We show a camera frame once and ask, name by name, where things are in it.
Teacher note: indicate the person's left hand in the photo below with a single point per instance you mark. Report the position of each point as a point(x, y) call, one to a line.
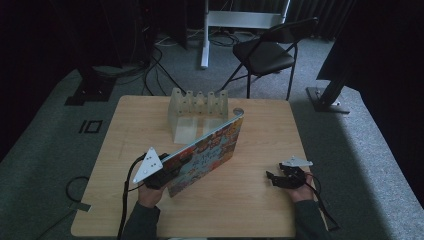
point(150, 196)

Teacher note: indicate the person's right hand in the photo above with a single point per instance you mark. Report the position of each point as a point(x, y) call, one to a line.
point(303, 193)

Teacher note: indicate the dark curtain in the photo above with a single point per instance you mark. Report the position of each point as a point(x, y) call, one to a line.
point(320, 16)

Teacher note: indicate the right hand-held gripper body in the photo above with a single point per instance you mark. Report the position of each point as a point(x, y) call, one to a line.
point(293, 176)

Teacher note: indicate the black slanted stand with base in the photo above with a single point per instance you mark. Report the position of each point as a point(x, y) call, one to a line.
point(328, 96)

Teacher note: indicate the black folding chair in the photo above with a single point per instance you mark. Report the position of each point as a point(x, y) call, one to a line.
point(266, 53)

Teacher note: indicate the black stand with flat base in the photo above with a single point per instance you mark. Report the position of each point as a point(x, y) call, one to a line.
point(91, 90)

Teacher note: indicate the colourful picture book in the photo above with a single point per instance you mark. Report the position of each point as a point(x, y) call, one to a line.
point(206, 153)

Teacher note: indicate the grey tape piece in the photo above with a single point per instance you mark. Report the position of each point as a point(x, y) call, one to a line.
point(81, 206)

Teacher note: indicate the clear acrylic book rack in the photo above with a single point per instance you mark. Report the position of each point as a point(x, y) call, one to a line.
point(190, 113)

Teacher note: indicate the round metal table grommet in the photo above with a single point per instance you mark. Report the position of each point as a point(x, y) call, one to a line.
point(237, 110)

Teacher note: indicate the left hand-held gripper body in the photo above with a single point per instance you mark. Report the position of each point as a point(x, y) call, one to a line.
point(150, 166)

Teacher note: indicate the white metal stand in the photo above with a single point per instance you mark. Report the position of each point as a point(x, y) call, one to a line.
point(206, 40)

